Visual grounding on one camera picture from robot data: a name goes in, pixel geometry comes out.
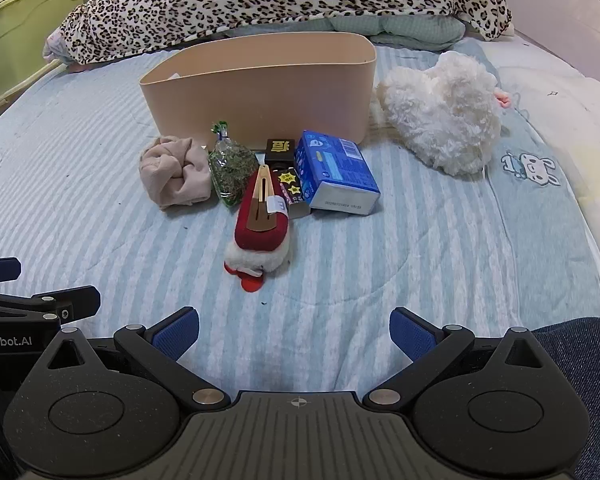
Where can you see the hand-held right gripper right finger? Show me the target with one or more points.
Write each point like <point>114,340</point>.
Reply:
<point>411,334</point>

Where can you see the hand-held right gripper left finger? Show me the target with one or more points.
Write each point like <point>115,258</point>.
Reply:
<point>177,332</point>

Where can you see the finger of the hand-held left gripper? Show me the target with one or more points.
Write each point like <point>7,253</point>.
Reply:
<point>75,299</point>
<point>2,267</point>

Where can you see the blue striped bedsheet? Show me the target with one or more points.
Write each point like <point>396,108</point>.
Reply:
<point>105,210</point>

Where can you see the red santa slipper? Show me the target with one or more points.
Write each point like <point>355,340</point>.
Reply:
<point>260,235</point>

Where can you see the beige crumpled cloth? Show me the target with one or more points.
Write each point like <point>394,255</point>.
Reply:
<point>172,175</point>

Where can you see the green dried herb packet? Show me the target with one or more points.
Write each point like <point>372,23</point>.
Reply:
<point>231,170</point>

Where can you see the person's denim leg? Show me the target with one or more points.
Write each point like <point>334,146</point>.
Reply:
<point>585,375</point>

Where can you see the blue tissue packet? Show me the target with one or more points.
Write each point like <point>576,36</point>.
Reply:
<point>336,170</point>

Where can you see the black packet with yellow stars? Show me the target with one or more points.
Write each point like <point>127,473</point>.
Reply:
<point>294,191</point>

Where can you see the small dark brown box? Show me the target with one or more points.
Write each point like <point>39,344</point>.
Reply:
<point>280,152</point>

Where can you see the white fluffy plush toy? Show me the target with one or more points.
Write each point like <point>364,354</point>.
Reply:
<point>440,115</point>

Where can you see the pink and white cloth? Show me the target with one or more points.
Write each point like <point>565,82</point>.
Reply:
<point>55,46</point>

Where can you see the beige plastic storage bin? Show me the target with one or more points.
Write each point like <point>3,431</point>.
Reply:
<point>260,105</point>

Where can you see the green wooden headboard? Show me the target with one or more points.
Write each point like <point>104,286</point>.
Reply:
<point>20,22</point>

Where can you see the small pink item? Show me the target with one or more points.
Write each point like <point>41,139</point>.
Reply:
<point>502,99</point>

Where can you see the white quilt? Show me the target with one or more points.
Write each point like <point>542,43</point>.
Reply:
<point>555,72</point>

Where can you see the teal quilted blanket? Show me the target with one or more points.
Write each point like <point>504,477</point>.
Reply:
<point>405,30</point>

